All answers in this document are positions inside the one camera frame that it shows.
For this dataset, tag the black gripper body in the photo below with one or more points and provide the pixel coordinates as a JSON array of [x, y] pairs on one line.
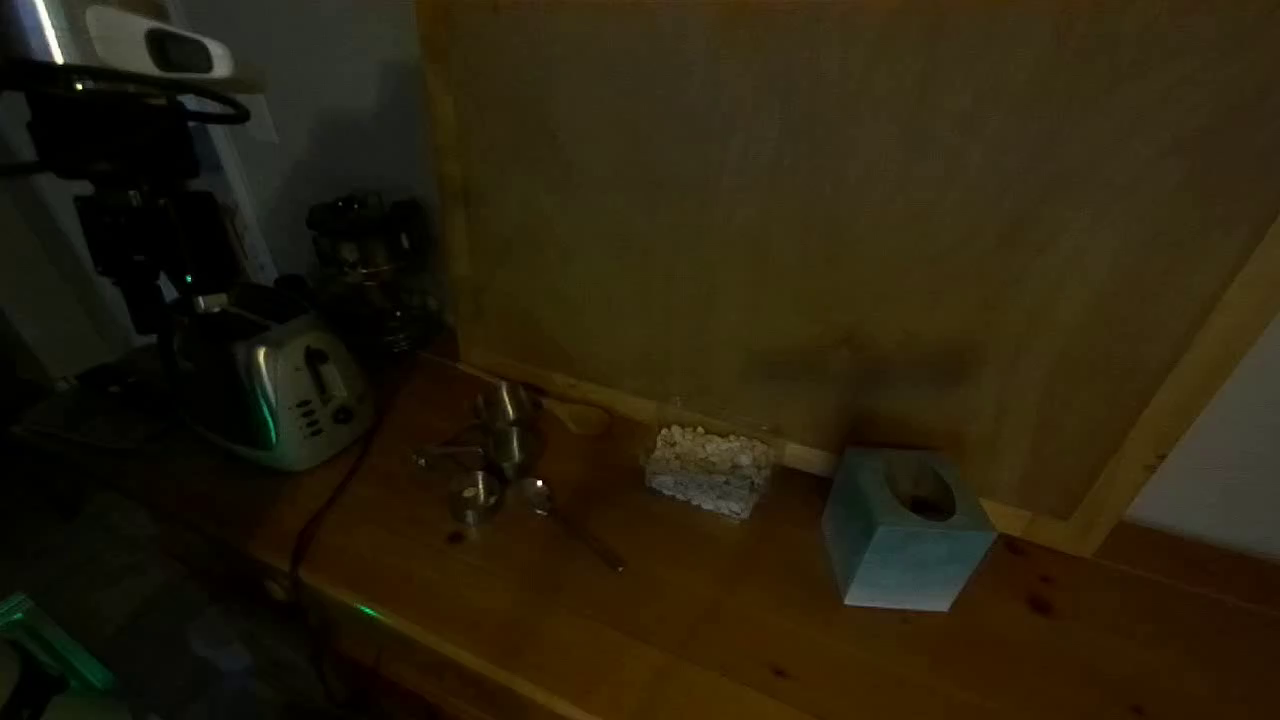
[[155, 222]]

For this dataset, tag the silver metal spoon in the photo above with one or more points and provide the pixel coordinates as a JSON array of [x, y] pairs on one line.
[[566, 526]]

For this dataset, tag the clear container with white pieces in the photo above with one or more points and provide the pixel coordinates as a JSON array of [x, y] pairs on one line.
[[711, 472]]

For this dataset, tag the blue square container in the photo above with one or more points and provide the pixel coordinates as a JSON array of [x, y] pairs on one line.
[[903, 534]]

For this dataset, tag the silver toaster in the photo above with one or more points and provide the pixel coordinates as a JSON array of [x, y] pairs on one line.
[[287, 384]]

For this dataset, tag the large wooden board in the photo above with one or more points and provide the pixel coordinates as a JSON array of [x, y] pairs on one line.
[[855, 214]]

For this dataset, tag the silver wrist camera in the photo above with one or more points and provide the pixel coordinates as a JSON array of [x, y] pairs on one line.
[[160, 47]]

